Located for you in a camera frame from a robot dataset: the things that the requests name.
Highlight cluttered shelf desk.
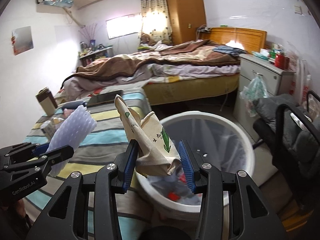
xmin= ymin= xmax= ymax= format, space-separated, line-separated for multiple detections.
xmin=79 ymin=45 xmax=114 ymax=67

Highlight clear plastic bottle red label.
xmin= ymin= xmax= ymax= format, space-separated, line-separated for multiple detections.
xmin=150 ymin=172 xmax=203 ymax=203

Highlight wooden wardrobe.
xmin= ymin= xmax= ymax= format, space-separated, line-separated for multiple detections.
xmin=165 ymin=0 xmax=207 ymax=45

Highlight black chair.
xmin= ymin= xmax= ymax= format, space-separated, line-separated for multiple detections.
xmin=252 ymin=90 xmax=320 ymax=205

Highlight purple foam fruit net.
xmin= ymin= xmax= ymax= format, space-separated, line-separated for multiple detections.
xmin=47 ymin=105 xmax=97 ymax=177

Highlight brown teddy bear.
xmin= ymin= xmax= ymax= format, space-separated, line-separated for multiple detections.
xmin=139 ymin=33 xmax=152 ymax=46

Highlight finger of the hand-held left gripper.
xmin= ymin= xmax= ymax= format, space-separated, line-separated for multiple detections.
xmin=0 ymin=146 xmax=75 ymax=173
xmin=0 ymin=142 xmax=50 ymax=166

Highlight white nightstand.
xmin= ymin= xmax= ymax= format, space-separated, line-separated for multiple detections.
xmin=239 ymin=54 xmax=295 ymax=105

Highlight vase of purple branches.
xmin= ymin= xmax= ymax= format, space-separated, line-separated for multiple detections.
xmin=79 ymin=24 xmax=99 ymax=48

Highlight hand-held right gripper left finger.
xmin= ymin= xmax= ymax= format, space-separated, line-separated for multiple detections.
xmin=30 ymin=140 xmax=139 ymax=240

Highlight wooden bed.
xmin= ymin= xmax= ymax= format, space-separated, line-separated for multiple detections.
xmin=61 ymin=27 xmax=268 ymax=105

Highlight green plastic bag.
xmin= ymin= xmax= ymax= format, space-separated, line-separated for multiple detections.
xmin=240 ymin=76 xmax=269 ymax=117

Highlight grey clothes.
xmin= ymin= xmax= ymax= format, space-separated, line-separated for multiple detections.
xmin=255 ymin=94 xmax=320 ymax=180

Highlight wall poster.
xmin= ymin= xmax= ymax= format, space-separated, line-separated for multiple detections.
xmin=11 ymin=26 xmax=34 ymax=55

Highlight lilac quilt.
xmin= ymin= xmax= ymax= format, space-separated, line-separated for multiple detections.
xmin=117 ymin=64 xmax=240 ymax=85

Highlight brown blanket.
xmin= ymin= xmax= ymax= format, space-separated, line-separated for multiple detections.
xmin=62 ymin=39 xmax=240 ymax=85

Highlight white trash bin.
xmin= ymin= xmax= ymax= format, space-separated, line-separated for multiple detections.
xmin=135 ymin=112 xmax=255 ymax=220

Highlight white plastic bag red print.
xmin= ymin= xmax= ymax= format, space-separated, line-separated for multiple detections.
xmin=290 ymin=75 xmax=312 ymax=105

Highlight white carton with blue label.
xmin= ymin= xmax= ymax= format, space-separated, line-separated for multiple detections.
xmin=40 ymin=120 xmax=60 ymax=139

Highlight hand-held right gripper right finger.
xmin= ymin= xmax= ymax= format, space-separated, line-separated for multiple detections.
xmin=178 ymin=140 xmax=285 ymax=240

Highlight black tablet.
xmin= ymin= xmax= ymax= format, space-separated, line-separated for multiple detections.
xmin=87 ymin=89 xmax=124 ymax=106

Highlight dark blue glasses case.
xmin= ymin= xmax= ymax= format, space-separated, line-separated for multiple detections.
xmin=61 ymin=101 xmax=89 ymax=112

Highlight brown paper bag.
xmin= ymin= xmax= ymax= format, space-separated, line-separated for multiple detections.
xmin=114 ymin=94 xmax=181 ymax=177

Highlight folded blue clothing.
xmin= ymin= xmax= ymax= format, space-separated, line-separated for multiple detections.
xmin=212 ymin=45 xmax=247 ymax=56

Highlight patterned curtain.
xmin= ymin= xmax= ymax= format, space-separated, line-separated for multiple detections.
xmin=140 ymin=0 xmax=173 ymax=46

